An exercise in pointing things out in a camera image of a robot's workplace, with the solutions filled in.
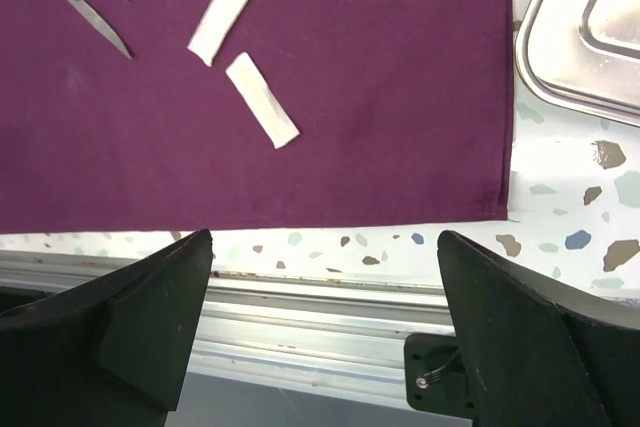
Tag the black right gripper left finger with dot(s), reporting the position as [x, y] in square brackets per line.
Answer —
[110, 352]

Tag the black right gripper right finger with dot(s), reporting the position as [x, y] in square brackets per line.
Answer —
[538, 352]

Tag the white gauze roll lower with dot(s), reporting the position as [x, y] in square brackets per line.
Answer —
[255, 91]

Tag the white gauze roll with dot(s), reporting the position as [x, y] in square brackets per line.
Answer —
[255, 91]
[213, 27]

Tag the stainless steel tray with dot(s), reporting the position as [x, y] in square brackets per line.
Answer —
[583, 55]

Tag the purple cloth mat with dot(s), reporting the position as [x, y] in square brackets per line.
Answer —
[404, 107]

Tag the white gauze roll upper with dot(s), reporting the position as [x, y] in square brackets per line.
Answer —
[213, 27]

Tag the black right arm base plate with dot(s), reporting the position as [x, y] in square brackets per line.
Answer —
[436, 381]

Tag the aluminium frame rail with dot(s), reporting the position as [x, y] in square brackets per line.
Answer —
[253, 321]

